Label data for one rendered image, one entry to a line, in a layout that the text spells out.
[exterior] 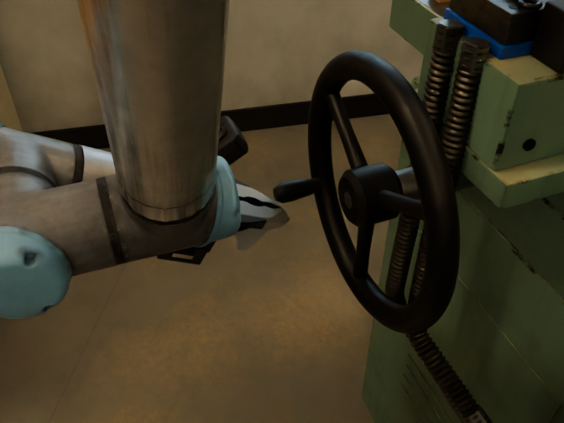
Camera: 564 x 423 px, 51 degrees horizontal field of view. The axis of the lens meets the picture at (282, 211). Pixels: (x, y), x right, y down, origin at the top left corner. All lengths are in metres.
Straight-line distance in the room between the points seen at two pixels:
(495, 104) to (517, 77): 0.03
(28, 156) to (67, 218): 0.10
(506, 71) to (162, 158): 0.30
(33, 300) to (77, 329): 1.10
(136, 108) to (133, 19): 0.07
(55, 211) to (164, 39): 0.23
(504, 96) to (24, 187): 0.40
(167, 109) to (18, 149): 0.26
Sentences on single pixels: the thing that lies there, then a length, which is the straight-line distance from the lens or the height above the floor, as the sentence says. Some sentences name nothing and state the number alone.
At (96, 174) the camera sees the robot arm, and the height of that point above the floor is 0.86.
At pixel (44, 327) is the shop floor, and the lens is 1.63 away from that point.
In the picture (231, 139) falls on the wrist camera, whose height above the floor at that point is 0.87.
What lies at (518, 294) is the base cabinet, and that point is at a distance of 0.76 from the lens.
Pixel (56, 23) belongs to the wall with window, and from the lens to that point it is 1.98.
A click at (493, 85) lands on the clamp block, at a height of 0.94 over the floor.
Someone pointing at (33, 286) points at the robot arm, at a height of 0.86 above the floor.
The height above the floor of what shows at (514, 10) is 1.00.
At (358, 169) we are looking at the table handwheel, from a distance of 0.60.
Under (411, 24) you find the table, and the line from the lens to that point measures 0.84.
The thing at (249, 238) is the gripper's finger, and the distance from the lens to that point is 0.69.
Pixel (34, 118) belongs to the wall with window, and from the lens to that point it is 2.14.
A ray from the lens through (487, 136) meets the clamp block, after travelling 0.57.
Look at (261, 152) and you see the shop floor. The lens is 2.07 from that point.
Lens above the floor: 1.20
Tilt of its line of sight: 41 degrees down
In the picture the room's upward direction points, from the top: straight up
